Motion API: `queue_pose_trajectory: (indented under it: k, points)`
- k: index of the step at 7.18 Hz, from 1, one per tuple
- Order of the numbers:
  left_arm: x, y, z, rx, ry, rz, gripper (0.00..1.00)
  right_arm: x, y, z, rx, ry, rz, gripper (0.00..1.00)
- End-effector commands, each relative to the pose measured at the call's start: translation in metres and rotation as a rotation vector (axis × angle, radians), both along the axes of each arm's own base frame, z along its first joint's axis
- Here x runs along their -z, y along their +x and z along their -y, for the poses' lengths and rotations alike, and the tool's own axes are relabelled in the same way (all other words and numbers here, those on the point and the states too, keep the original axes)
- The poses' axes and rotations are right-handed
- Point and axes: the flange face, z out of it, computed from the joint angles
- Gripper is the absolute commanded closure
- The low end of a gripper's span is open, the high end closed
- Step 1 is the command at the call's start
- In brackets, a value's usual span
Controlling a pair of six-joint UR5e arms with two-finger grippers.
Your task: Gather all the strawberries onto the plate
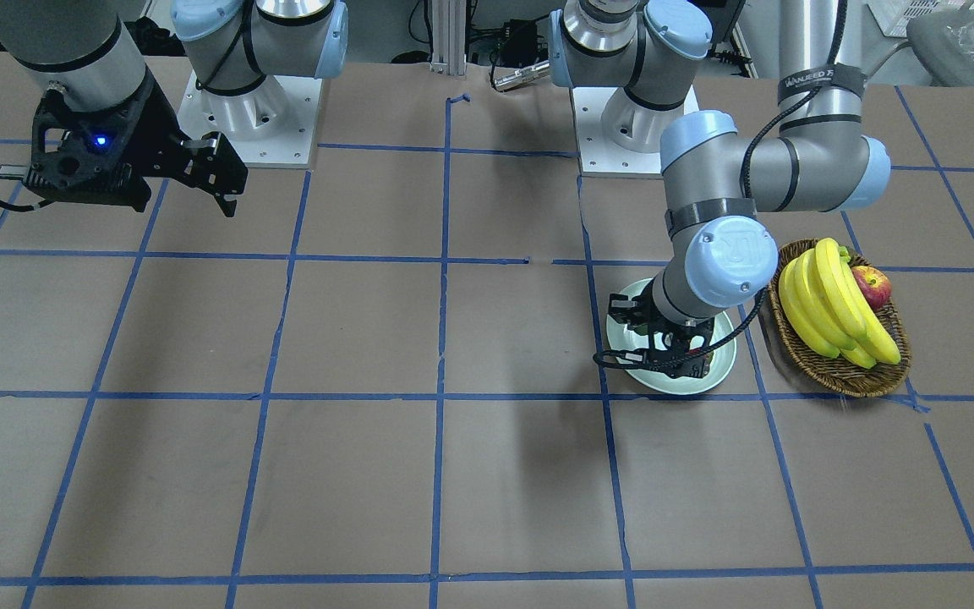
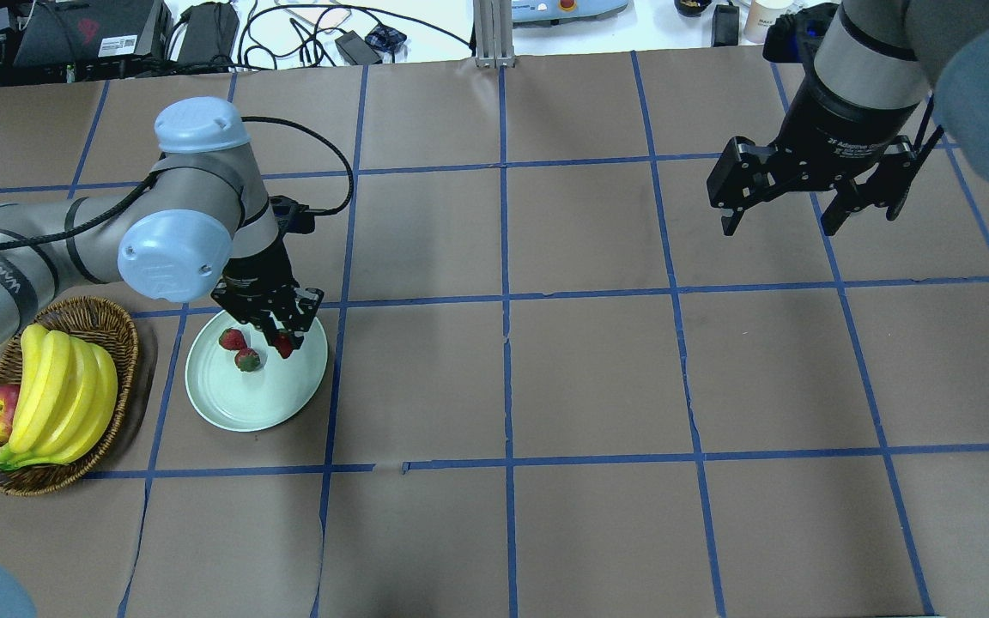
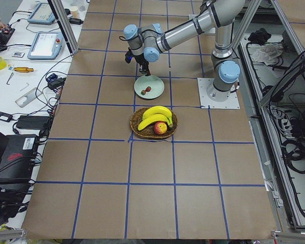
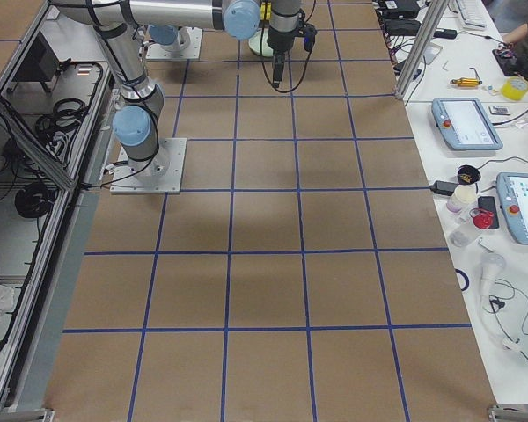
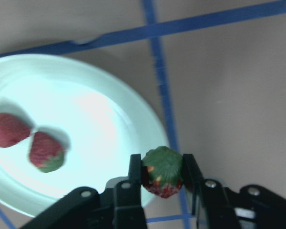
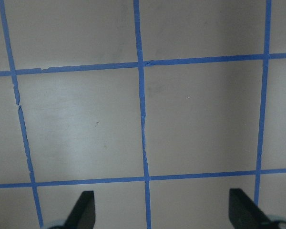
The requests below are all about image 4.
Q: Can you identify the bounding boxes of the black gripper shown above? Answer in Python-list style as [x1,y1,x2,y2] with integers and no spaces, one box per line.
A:
[271,52,312,86]

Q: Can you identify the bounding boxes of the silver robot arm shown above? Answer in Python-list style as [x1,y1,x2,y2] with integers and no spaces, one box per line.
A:
[51,1,261,180]

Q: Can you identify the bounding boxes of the pale green plate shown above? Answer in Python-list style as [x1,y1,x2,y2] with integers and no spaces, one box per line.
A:
[248,31,274,58]

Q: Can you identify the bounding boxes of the gold cylinder tool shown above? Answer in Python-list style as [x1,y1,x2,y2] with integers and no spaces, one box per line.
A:
[450,77,482,88]

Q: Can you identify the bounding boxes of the white keyboard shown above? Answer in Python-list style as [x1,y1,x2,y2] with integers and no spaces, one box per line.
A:
[450,0,487,31]

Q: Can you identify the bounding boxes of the grey teach pendant upper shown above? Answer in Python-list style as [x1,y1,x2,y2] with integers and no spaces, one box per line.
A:
[431,98,503,151]

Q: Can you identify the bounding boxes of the grey teach pendant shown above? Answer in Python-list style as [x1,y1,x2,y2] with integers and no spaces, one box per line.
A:
[431,98,503,151]
[496,172,528,245]

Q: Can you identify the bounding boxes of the black power adapter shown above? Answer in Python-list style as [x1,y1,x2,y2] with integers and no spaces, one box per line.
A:
[429,180,458,197]

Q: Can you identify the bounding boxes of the black bowl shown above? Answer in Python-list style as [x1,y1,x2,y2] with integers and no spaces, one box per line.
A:
[457,164,481,186]

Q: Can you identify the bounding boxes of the yellow tape roll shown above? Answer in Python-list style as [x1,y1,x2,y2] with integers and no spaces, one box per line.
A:
[500,76,528,101]

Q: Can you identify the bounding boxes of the black electronics box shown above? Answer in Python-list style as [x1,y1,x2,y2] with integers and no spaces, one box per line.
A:
[10,32,61,93]

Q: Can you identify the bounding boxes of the black smartphone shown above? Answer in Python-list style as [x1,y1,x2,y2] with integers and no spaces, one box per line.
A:
[478,195,500,229]

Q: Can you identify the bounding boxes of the red round object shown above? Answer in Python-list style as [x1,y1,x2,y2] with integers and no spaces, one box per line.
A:
[470,208,495,229]

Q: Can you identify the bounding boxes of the grey teach pendant lower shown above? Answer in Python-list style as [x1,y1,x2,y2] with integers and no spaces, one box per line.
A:
[496,172,528,245]

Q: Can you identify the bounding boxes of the white handheld device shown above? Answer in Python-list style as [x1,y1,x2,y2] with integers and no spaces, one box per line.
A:
[479,252,506,315]

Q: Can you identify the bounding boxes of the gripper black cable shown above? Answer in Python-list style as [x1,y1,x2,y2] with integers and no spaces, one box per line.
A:
[261,0,318,94]

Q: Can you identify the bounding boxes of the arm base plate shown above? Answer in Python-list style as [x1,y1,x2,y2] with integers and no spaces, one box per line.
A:
[146,27,203,62]
[109,138,187,194]

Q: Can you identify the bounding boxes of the aluminium frame post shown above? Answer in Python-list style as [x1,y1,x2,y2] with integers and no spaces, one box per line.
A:
[394,0,448,100]

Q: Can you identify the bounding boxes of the coiled black cables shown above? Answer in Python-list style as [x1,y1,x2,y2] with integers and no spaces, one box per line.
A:
[15,97,92,221]

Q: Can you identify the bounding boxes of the aluminium side rail frame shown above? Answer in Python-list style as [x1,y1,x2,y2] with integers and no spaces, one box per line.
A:
[0,1,113,411]

